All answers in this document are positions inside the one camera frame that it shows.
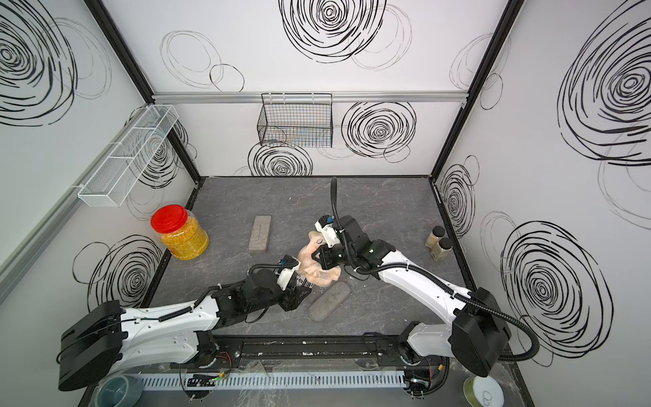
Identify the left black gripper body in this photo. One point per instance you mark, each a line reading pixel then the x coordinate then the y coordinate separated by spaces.
pixel 289 298

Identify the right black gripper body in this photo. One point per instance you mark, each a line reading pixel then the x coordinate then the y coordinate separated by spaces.
pixel 331 258

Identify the grey rectangular eyeglass case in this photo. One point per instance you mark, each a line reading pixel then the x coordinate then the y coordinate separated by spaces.
pixel 260 235

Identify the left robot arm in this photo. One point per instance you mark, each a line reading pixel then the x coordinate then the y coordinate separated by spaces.
pixel 114 338

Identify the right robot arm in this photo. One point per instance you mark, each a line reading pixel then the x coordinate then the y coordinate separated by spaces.
pixel 473 330

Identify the grey oval eyeglass case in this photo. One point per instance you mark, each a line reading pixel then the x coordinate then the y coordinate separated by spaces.
pixel 329 301

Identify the brown spice bottle far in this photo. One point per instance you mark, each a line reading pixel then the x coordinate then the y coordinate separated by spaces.
pixel 436 235

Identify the brown spice bottle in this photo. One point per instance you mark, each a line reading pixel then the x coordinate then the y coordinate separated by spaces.
pixel 441 249
pixel 436 235

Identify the brown spice bottle near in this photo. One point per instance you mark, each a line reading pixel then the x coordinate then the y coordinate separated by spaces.
pixel 441 249

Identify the red lid yellow jar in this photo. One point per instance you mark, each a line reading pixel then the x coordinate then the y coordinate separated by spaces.
pixel 180 232

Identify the teal tape roll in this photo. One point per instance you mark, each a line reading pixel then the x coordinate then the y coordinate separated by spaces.
pixel 119 391

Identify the white mesh shelf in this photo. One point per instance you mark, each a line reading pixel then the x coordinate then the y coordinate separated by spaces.
pixel 142 154

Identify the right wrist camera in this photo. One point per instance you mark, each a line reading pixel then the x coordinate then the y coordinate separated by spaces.
pixel 325 227

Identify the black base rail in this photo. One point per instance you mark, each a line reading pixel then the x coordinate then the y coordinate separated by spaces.
pixel 325 348

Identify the white slotted cable duct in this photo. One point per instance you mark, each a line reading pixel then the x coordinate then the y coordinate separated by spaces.
pixel 193 382

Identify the black wire basket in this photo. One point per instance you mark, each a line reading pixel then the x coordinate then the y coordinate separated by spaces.
pixel 301 119

